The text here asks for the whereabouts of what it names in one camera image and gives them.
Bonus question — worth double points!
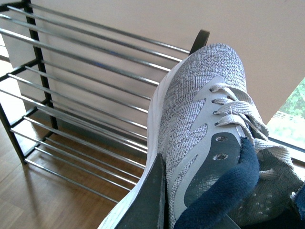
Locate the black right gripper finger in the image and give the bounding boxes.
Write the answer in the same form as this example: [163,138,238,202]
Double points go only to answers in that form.
[116,154,166,229]

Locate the grey knit sneaker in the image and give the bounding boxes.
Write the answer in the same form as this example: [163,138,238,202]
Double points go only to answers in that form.
[100,43,305,229]

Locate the black metal shoe rack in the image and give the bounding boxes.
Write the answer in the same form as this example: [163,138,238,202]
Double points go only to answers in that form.
[0,0,209,204]

